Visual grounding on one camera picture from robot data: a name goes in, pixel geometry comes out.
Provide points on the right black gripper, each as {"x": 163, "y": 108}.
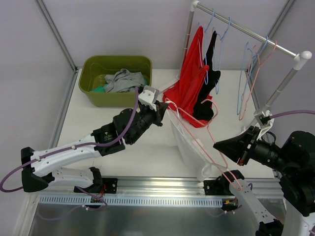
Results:
{"x": 249, "y": 144}

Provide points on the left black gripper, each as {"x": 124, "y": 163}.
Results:
{"x": 155, "y": 115}

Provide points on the pink wire hanger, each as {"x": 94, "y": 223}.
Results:
{"x": 256, "y": 76}

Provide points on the grey tank top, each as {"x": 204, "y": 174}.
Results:
{"x": 123, "y": 73}

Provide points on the white tank top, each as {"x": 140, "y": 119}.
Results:
{"x": 191, "y": 149}

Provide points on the green tank top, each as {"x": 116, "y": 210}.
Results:
{"x": 98, "y": 89}

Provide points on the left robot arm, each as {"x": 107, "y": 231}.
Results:
{"x": 49, "y": 167}

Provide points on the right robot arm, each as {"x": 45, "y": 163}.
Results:
{"x": 295, "y": 161}

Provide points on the red tank top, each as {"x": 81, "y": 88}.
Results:
{"x": 185, "y": 91}

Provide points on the black tank top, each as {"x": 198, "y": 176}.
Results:
{"x": 203, "y": 109}

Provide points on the blue hanger under red top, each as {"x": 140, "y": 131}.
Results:
{"x": 206, "y": 78}

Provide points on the olive green plastic basin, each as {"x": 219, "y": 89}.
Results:
{"x": 97, "y": 67}

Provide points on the white metal clothes rack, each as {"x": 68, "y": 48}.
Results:
{"x": 300, "y": 59}

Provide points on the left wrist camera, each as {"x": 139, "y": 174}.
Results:
{"x": 148, "y": 97}

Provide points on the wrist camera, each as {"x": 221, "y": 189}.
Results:
{"x": 263, "y": 120}
{"x": 148, "y": 97}

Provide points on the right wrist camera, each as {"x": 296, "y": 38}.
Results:
{"x": 263, "y": 120}

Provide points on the aluminium rail with cable duct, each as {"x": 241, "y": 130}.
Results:
{"x": 142, "y": 191}

